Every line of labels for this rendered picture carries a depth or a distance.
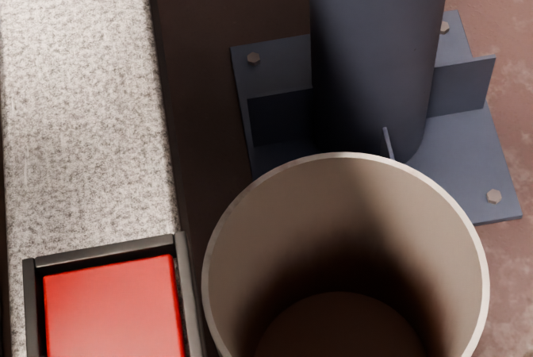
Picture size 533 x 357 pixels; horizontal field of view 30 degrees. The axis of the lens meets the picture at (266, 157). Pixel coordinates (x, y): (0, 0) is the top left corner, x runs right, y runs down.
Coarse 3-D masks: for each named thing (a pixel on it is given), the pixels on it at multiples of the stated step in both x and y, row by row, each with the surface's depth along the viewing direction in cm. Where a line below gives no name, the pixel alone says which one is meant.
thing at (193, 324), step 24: (144, 240) 45; (168, 240) 45; (24, 264) 45; (48, 264) 45; (72, 264) 45; (96, 264) 46; (192, 264) 46; (24, 288) 45; (192, 288) 44; (192, 312) 44; (192, 336) 43
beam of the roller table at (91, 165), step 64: (0, 0) 55; (64, 0) 54; (128, 0) 54; (0, 64) 53; (64, 64) 52; (128, 64) 52; (64, 128) 50; (128, 128) 50; (64, 192) 49; (128, 192) 48; (192, 256) 52
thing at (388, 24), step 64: (320, 0) 118; (384, 0) 112; (256, 64) 160; (320, 64) 131; (384, 64) 124; (448, 64) 141; (256, 128) 148; (320, 128) 146; (384, 128) 137; (448, 128) 153; (448, 192) 147; (512, 192) 147
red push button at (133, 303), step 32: (160, 256) 45; (64, 288) 45; (96, 288) 45; (128, 288) 45; (160, 288) 44; (64, 320) 44; (96, 320) 44; (128, 320) 44; (160, 320) 44; (64, 352) 43; (96, 352) 43; (128, 352) 43; (160, 352) 43
